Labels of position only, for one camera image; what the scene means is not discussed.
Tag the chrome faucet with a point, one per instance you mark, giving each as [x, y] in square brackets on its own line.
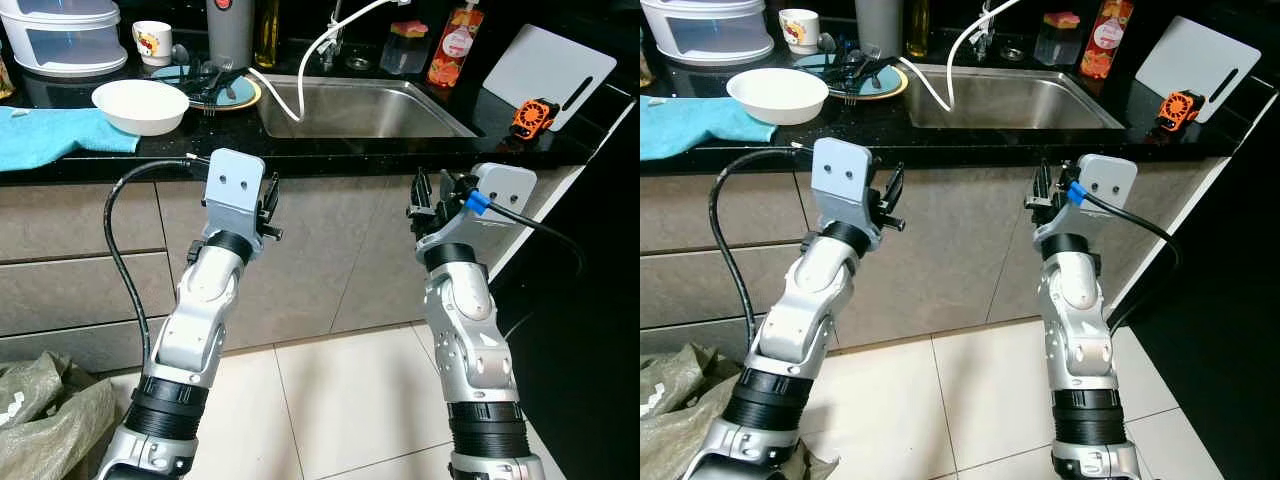
[985, 43]
[330, 53]

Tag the black chopstick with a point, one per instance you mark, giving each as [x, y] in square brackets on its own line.
[847, 72]
[229, 90]
[867, 71]
[197, 83]
[217, 83]
[880, 80]

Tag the white cutting board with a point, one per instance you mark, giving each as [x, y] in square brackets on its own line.
[1195, 60]
[540, 72]

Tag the clear plastic sponge holder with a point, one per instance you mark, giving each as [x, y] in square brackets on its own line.
[405, 57]
[1057, 47]

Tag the grey water filter canister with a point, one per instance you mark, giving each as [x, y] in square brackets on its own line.
[230, 40]
[880, 30]

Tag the white cartoon print mug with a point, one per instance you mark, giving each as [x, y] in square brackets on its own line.
[152, 45]
[800, 32]

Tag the white bowl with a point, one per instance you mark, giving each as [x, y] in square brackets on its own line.
[777, 97]
[140, 108]

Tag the grey green woven sack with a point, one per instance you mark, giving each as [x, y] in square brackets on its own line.
[50, 420]
[680, 410]

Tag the stainless steel sink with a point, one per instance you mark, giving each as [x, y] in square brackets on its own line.
[1030, 103]
[380, 112]

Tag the grey cabinet drawer front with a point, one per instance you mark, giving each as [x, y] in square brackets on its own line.
[60, 220]
[50, 345]
[680, 210]
[60, 295]
[680, 290]
[680, 335]

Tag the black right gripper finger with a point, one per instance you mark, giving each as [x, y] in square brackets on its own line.
[447, 188]
[420, 190]
[1063, 177]
[1040, 180]

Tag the grey cabinet door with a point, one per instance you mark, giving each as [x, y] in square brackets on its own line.
[385, 280]
[330, 260]
[1160, 190]
[960, 260]

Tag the white tiered plastic container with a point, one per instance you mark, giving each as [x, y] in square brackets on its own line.
[60, 42]
[705, 32]

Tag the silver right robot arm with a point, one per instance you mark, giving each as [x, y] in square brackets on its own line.
[1075, 320]
[470, 320]

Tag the large metal spoon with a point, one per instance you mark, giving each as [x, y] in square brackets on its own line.
[827, 44]
[181, 56]

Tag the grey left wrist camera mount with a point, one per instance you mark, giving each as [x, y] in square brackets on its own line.
[845, 180]
[235, 185]

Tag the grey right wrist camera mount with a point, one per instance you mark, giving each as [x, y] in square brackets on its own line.
[1108, 178]
[505, 185]

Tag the round metal countertop fitting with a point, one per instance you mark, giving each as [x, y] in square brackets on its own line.
[1011, 53]
[358, 63]

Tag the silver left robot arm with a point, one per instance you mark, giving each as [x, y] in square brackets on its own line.
[200, 320]
[800, 320]

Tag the peach soap bottle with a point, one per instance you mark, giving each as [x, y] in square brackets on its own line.
[455, 50]
[1105, 40]

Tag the teal cloth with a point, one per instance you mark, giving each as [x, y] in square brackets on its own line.
[50, 140]
[690, 125]

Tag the teal plate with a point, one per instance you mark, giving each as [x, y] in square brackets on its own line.
[165, 75]
[810, 62]

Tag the red yellow sponge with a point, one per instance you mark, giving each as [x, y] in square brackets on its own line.
[1061, 19]
[411, 28]

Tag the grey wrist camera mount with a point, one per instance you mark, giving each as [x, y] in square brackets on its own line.
[505, 185]
[845, 180]
[235, 185]
[1108, 178]

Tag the yellow plate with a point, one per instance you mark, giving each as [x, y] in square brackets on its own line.
[893, 92]
[245, 104]

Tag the black side cabinet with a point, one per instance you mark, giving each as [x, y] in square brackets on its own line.
[1235, 300]
[600, 350]

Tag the olive oil glass bottle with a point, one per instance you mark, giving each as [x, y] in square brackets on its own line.
[917, 28]
[266, 35]

